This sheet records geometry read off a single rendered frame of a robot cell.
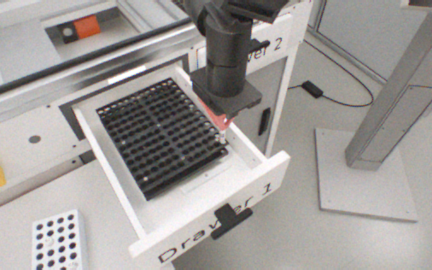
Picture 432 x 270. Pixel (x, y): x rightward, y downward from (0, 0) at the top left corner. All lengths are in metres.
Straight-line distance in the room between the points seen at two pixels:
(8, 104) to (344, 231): 1.37
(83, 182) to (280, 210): 1.01
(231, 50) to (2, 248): 0.58
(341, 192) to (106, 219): 1.19
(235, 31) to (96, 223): 0.47
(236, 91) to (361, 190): 1.28
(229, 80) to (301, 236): 1.15
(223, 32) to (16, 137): 0.46
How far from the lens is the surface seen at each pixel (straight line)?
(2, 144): 0.67
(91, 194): 0.69
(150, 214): 0.55
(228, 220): 0.45
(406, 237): 1.66
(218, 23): 0.36
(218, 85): 0.40
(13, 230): 0.73
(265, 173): 0.48
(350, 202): 1.57
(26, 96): 0.61
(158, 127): 0.57
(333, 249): 1.48
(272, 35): 0.82
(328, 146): 1.71
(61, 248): 0.63
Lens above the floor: 1.33
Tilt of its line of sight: 52 degrees down
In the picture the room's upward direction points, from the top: straight up
